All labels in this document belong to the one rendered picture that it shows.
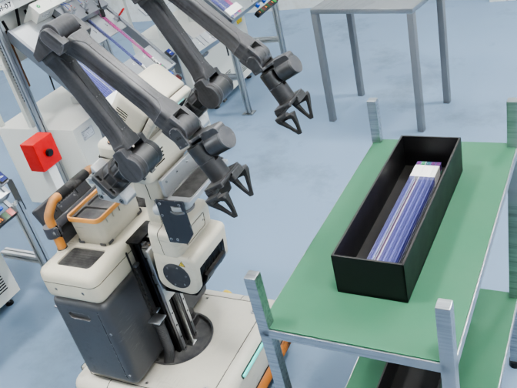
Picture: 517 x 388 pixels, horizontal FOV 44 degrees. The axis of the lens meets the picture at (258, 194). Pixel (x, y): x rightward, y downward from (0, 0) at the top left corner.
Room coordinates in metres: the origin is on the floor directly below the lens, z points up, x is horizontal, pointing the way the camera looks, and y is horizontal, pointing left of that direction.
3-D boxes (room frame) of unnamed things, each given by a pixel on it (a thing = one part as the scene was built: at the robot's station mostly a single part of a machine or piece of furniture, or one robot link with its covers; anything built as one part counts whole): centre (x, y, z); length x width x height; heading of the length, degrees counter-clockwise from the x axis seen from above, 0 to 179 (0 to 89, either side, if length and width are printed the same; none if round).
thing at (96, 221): (1.97, 0.54, 0.87); 0.23 x 0.15 x 0.11; 147
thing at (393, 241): (1.35, -0.36, 0.98); 0.51 x 0.07 x 0.03; 145
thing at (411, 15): (3.92, -1.02, 0.40); 0.70 x 0.45 x 0.80; 46
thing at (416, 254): (1.35, -0.36, 1.01); 0.57 x 0.17 x 0.11; 145
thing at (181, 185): (1.75, 0.20, 0.99); 0.28 x 0.16 x 0.22; 147
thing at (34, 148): (3.07, 1.04, 0.39); 0.24 x 0.24 x 0.78; 56
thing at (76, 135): (3.93, 1.02, 0.31); 0.70 x 0.65 x 0.62; 146
